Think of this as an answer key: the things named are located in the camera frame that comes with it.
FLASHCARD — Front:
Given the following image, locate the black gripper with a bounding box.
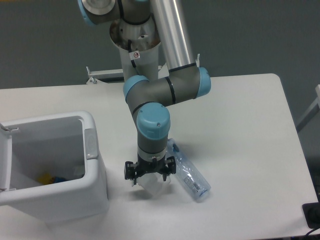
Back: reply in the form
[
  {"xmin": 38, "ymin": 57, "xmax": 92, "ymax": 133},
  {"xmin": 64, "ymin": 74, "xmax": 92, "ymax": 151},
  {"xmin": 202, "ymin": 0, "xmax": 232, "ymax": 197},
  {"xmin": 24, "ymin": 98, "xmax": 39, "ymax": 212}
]
[{"xmin": 124, "ymin": 151, "xmax": 176, "ymax": 186}]

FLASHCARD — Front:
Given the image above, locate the white plastic wrapper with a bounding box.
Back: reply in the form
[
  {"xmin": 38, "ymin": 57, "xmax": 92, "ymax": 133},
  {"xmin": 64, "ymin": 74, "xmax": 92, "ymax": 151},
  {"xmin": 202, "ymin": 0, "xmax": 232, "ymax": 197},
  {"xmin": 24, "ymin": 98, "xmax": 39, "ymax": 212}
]
[{"xmin": 136, "ymin": 173, "xmax": 171, "ymax": 197}]

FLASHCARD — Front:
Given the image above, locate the clear plastic water bottle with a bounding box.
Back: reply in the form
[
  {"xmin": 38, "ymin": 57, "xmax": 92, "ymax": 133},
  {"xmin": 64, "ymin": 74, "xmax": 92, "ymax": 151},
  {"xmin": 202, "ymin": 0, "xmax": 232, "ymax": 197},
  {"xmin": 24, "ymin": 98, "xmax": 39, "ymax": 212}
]
[{"xmin": 166, "ymin": 138, "xmax": 211, "ymax": 202}]

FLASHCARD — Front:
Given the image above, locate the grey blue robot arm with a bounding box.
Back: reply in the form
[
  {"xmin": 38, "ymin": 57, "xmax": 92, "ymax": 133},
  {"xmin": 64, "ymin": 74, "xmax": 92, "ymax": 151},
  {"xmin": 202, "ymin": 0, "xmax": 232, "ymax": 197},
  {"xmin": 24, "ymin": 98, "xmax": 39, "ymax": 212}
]
[{"xmin": 78, "ymin": 0, "xmax": 211, "ymax": 183}]

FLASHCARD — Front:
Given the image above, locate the white open trash can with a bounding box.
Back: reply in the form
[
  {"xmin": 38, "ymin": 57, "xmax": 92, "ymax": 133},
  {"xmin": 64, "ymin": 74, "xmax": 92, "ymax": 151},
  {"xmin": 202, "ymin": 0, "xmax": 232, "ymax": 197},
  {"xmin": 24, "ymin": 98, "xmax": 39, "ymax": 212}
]
[{"xmin": 0, "ymin": 111, "xmax": 109, "ymax": 223}]

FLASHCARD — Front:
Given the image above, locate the blue trash item in bin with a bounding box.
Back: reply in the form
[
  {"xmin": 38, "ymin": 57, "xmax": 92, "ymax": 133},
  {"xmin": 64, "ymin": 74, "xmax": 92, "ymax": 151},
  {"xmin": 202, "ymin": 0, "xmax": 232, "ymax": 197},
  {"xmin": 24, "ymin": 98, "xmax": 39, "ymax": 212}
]
[{"xmin": 52, "ymin": 176, "xmax": 67, "ymax": 184}]

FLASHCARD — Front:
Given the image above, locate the yellow trash item in bin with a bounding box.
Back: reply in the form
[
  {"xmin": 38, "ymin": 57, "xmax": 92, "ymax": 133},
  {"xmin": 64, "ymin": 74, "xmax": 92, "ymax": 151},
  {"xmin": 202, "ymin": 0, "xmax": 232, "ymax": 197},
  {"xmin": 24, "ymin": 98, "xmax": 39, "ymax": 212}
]
[{"xmin": 36, "ymin": 173, "xmax": 55, "ymax": 185}]

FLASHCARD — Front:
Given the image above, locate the black device at table edge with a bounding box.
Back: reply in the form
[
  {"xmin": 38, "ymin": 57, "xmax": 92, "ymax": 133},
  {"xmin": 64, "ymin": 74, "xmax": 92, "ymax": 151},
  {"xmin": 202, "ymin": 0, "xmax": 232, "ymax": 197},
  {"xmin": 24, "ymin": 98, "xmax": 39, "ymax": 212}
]
[{"xmin": 302, "ymin": 202, "xmax": 320, "ymax": 229}]

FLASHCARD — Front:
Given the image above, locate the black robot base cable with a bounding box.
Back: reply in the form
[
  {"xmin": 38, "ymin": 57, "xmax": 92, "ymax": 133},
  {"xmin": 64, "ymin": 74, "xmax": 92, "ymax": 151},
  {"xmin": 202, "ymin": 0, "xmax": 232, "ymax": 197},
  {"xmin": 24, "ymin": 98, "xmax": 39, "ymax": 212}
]
[{"xmin": 127, "ymin": 39, "xmax": 145, "ymax": 76}]

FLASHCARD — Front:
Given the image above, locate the white frame at right edge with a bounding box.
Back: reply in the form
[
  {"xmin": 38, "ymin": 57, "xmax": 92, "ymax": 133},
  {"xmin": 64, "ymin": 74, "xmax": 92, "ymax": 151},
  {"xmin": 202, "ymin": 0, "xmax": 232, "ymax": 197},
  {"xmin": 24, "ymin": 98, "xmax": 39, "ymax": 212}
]
[{"xmin": 295, "ymin": 84, "xmax": 320, "ymax": 133}]

